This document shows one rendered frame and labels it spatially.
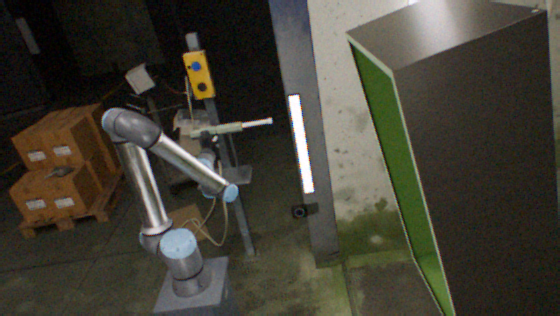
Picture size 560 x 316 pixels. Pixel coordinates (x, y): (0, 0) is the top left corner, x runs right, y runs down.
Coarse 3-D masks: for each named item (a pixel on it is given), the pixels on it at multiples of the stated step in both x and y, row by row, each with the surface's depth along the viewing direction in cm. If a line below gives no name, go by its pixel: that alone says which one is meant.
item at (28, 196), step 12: (48, 168) 384; (24, 180) 367; (36, 180) 362; (12, 192) 352; (24, 192) 353; (36, 192) 355; (24, 204) 359; (36, 204) 360; (48, 204) 362; (24, 216) 364; (36, 216) 366; (48, 216) 368
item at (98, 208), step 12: (120, 168) 444; (108, 180) 420; (120, 180) 422; (108, 192) 394; (120, 192) 417; (96, 204) 376; (108, 204) 379; (72, 216) 368; (84, 216) 367; (96, 216) 370; (108, 216) 374; (24, 228) 365; (36, 228) 373; (60, 228) 370
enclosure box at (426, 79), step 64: (448, 0) 122; (384, 64) 95; (448, 64) 89; (512, 64) 90; (384, 128) 161; (448, 128) 97; (512, 128) 97; (448, 192) 106; (512, 192) 107; (448, 256) 117; (512, 256) 118
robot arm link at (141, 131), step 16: (128, 112) 150; (128, 128) 147; (144, 128) 148; (160, 128) 153; (144, 144) 150; (160, 144) 154; (176, 144) 162; (176, 160) 162; (192, 160) 168; (192, 176) 171; (208, 176) 175; (224, 192) 184
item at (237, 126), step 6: (258, 120) 218; (264, 120) 218; (270, 120) 217; (198, 126) 220; (210, 126) 221; (216, 126) 221; (222, 126) 218; (228, 126) 218; (234, 126) 217; (240, 126) 217; (246, 126) 219; (192, 132) 219; (198, 132) 219; (210, 132) 219; (216, 132) 219; (222, 132) 219; (210, 138) 221
